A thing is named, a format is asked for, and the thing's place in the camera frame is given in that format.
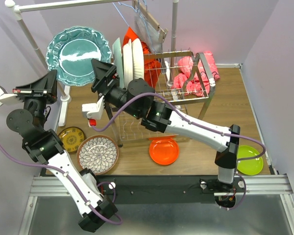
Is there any white clothes rail frame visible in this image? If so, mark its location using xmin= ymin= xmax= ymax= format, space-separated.
xmin=4 ymin=0 xmax=179 ymax=127

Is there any steel wire dish rack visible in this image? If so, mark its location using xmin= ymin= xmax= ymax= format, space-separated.
xmin=111 ymin=49 xmax=218 ymax=147

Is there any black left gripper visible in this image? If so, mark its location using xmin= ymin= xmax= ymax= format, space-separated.
xmin=11 ymin=68 xmax=57 ymax=130

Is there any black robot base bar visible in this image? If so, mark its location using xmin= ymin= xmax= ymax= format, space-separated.
xmin=97 ymin=175 xmax=244 ymax=204

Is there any yellow patterned small plate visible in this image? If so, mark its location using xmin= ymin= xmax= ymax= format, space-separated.
xmin=58 ymin=126 xmax=86 ymax=153

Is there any pink printed garment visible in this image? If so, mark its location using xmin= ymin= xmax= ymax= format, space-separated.
xmin=171 ymin=50 xmax=221 ymax=97

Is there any lime green plate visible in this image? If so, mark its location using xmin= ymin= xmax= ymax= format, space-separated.
xmin=237 ymin=145 xmax=264 ymax=175

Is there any orange garment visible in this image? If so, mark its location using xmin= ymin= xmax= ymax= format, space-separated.
xmin=122 ymin=27 xmax=161 ymax=88

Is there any blue wire hanger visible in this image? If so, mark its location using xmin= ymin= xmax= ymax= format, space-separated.
xmin=113 ymin=0 xmax=137 ymax=29

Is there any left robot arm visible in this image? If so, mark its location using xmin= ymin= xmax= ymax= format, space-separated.
xmin=6 ymin=70 xmax=123 ymax=232

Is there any flower plate brown rim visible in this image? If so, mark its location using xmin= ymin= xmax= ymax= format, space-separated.
xmin=132 ymin=38 xmax=144 ymax=79
xmin=76 ymin=135 xmax=119 ymax=175

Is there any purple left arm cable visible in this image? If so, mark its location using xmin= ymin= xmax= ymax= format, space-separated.
xmin=0 ymin=104 xmax=123 ymax=226

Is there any cream plate blue swirl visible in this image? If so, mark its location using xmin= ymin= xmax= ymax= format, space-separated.
xmin=123 ymin=39 xmax=133 ymax=89

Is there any orange plastic plate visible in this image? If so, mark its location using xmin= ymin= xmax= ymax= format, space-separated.
xmin=149 ymin=135 xmax=180 ymax=165

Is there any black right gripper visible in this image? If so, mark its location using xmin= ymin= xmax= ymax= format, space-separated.
xmin=90 ymin=58 xmax=141 ymax=119

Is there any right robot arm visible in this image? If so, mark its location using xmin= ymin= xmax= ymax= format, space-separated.
xmin=91 ymin=59 xmax=240 ymax=192

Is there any mint rectangular plate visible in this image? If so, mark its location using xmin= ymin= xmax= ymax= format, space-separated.
xmin=112 ymin=38 xmax=124 ymax=89

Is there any teal scalloped plate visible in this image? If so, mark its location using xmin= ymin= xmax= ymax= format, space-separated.
xmin=45 ymin=26 xmax=112 ymax=87

